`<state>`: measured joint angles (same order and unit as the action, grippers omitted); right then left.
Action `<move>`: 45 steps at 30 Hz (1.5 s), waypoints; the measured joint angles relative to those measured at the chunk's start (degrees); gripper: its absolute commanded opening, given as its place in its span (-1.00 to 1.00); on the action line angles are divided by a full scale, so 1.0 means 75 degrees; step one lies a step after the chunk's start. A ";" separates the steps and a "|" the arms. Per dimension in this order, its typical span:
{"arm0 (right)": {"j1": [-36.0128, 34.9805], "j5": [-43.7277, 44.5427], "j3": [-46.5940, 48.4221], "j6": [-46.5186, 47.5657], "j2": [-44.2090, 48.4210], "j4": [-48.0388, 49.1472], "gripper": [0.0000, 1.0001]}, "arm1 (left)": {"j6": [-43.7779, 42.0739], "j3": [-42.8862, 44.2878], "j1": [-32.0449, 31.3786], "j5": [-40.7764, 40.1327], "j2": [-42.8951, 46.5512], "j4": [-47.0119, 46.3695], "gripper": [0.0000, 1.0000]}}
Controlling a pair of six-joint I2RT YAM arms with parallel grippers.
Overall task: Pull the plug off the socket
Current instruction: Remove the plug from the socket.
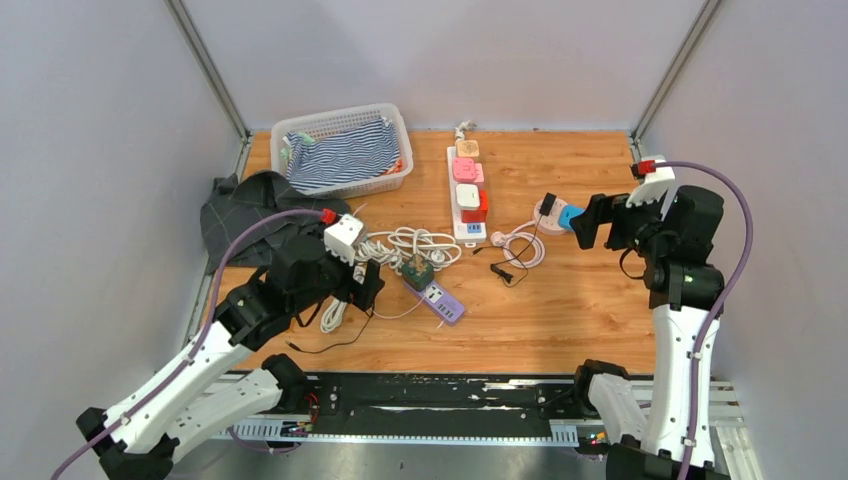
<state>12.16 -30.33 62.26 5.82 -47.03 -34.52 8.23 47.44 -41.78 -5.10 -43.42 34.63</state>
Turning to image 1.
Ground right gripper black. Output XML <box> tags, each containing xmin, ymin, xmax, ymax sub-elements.
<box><xmin>570</xmin><ymin>184</ymin><xmax>671</xmax><ymax>258</ymax></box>

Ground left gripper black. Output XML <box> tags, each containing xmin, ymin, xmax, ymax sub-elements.
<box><xmin>292</xmin><ymin>226</ymin><xmax>385</xmax><ymax>314</ymax></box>

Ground dark green plug adapter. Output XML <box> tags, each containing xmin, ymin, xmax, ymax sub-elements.
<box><xmin>400</xmin><ymin>254</ymin><xmax>435</xmax><ymax>292</ymax></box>

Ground purple power strip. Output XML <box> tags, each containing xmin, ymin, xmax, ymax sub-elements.
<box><xmin>404</xmin><ymin>280</ymin><xmax>466</xmax><ymax>326</ymax></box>

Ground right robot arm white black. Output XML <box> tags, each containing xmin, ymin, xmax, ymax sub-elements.
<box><xmin>570</xmin><ymin>186</ymin><xmax>725</xmax><ymax>479</ymax></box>

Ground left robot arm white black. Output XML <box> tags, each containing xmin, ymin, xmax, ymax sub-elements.
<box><xmin>76</xmin><ymin>235</ymin><xmax>385</xmax><ymax>479</ymax></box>

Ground blue plug adapter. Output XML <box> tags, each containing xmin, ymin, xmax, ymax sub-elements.
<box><xmin>558</xmin><ymin>204</ymin><xmax>584</xmax><ymax>232</ymax></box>

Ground red plug adapter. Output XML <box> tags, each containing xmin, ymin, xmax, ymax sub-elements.
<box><xmin>461</xmin><ymin>189</ymin><xmax>489</xmax><ymax>224</ymax></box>

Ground white plug adapter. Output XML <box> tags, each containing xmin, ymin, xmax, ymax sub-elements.
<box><xmin>454</xmin><ymin>183</ymin><xmax>479</xmax><ymax>210</ymax></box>

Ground pink plug adapter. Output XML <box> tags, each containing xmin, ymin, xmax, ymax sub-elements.
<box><xmin>451</xmin><ymin>157</ymin><xmax>484</xmax><ymax>186</ymax></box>

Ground beige round-pattern plug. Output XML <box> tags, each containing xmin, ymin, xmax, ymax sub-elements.
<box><xmin>455</xmin><ymin>139</ymin><xmax>480</xmax><ymax>158</ymax></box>

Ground small black charger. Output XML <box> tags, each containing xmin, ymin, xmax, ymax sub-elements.
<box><xmin>538</xmin><ymin>192</ymin><xmax>557</xmax><ymax>217</ymax></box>

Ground long white power strip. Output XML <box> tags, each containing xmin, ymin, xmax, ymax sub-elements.
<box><xmin>446</xmin><ymin>145</ymin><xmax>489</xmax><ymax>246</ymax></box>

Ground blue white striped cloth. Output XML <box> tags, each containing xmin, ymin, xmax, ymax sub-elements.
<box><xmin>280</xmin><ymin>117</ymin><xmax>401</xmax><ymax>191</ymax></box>

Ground dark grey plaid cloth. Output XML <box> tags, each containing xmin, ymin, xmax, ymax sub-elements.
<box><xmin>200</xmin><ymin>171</ymin><xmax>351</xmax><ymax>274</ymax></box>

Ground white coiled power cable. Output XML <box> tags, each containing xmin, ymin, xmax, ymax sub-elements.
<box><xmin>319</xmin><ymin>227</ymin><xmax>463</xmax><ymax>335</ymax></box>

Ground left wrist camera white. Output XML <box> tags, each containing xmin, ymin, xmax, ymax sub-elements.
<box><xmin>323</xmin><ymin>214</ymin><xmax>367</xmax><ymax>266</ymax></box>

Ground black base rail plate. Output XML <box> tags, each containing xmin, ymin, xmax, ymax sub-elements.
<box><xmin>262</xmin><ymin>372</ymin><xmax>600</xmax><ymax>443</ymax></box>

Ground thin black cable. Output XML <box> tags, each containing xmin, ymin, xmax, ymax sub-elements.
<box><xmin>474</xmin><ymin>211</ymin><xmax>552</xmax><ymax>289</ymax></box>

